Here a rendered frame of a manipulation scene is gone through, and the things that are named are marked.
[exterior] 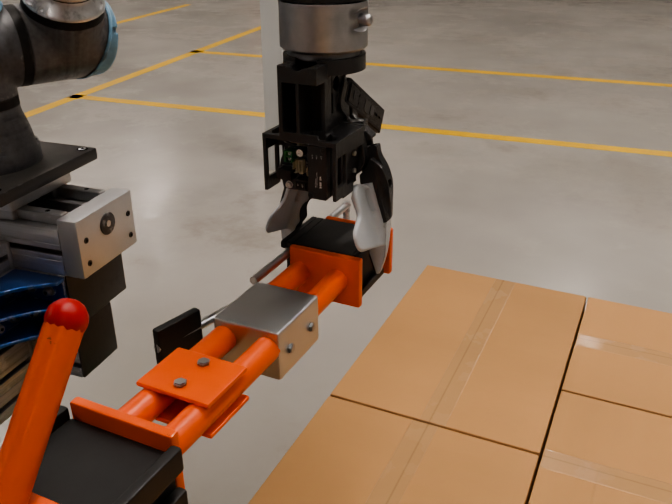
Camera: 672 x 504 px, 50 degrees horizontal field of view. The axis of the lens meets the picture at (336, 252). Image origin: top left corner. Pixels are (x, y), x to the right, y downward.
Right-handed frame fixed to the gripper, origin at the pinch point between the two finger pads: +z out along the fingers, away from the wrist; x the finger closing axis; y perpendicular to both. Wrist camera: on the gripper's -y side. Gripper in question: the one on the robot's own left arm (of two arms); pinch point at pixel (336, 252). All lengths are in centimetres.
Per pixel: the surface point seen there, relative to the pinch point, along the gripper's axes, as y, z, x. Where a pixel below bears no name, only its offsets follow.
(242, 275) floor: -161, 108, -121
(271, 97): -276, 66, -173
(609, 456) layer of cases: -47, 54, 28
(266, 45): -276, 39, -174
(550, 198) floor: -302, 109, -24
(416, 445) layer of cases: -36, 54, -2
